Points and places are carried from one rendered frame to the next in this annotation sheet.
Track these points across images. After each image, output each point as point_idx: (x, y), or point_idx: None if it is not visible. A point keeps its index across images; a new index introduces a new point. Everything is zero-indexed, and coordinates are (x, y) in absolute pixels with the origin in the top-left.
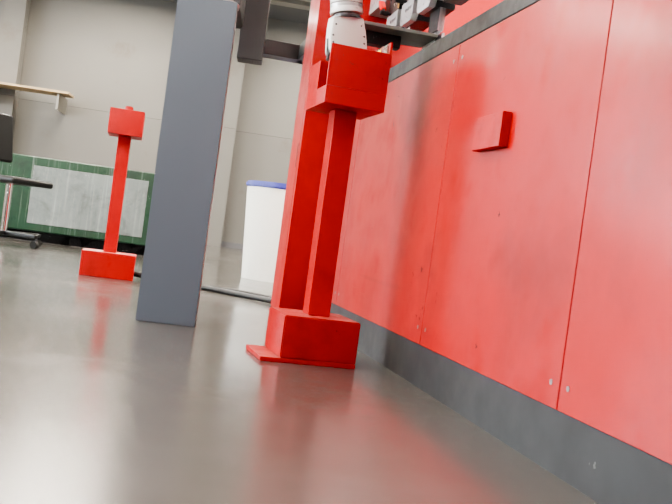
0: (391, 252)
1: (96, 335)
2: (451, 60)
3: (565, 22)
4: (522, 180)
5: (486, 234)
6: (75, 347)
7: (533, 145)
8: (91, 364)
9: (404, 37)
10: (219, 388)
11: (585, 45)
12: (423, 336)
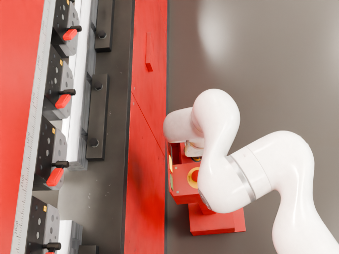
0: (156, 221)
1: (330, 218)
2: (132, 108)
3: None
4: (153, 32)
5: (156, 70)
6: (332, 169)
7: (150, 18)
8: (317, 130)
9: None
10: (263, 109)
11: None
12: (164, 151)
